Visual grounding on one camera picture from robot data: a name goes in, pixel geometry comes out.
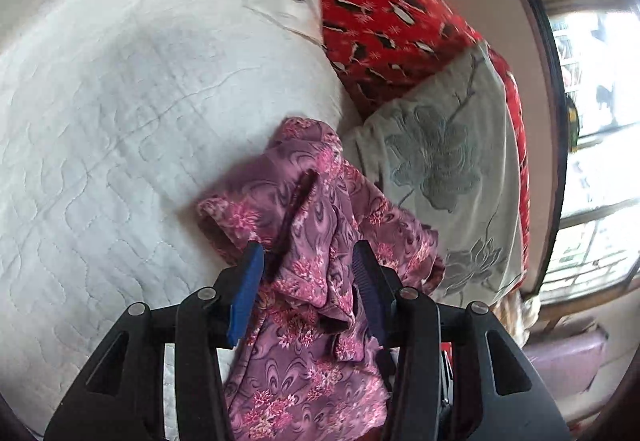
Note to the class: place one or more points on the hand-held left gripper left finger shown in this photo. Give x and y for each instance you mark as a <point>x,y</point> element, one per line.
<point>247,293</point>

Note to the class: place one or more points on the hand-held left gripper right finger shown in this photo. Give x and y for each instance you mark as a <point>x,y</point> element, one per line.
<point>369,293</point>

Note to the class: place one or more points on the purple floral garment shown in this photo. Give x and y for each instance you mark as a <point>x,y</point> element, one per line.
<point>300,221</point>

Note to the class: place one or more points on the grey floral pillow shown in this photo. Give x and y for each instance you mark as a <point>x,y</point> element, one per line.
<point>440,161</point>

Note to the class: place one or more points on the lilac padded bench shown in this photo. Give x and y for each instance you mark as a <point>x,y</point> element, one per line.
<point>565,361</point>

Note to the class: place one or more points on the white quilted bedspread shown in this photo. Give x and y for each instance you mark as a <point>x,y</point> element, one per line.
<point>100,121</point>

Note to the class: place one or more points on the red printed blanket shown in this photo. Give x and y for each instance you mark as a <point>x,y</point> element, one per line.
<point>380,11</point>

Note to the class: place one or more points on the window with dark frame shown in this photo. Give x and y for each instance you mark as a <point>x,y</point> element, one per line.
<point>595,71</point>

